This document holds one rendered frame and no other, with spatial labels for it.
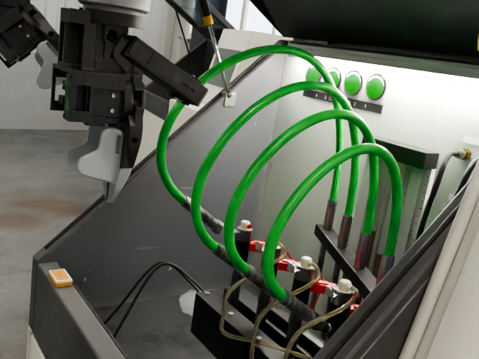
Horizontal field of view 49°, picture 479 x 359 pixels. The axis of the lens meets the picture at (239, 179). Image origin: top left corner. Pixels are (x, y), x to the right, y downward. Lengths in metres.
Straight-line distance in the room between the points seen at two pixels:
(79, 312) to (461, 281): 0.60
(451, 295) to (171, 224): 0.72
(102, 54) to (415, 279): 0.43
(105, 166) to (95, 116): 0.06
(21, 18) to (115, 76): 0.30
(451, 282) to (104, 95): 0.44
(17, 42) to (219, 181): 0.59
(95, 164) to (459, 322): 0.44
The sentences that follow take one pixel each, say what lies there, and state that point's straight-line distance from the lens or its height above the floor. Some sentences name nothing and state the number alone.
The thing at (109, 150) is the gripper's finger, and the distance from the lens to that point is 0.60.
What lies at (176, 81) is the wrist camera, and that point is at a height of 1.37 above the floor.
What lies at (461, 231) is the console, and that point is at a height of 1.25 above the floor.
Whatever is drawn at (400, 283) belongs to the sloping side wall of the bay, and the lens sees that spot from 0.66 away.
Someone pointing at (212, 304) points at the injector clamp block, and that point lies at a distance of 0.94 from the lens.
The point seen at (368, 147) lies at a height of 1.32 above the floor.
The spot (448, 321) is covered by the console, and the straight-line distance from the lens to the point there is 0.66.
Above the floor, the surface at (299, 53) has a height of 1.42.
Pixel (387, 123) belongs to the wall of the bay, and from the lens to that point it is 1.05.
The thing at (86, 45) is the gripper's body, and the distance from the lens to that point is 0.58.
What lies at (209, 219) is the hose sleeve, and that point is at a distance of 0.86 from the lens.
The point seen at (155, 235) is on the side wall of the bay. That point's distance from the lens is 1.20.
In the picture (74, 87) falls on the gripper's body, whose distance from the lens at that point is 0.56.
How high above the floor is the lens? 1.41
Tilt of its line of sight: 14 degrees down
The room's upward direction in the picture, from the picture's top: 9 degrees clockwise
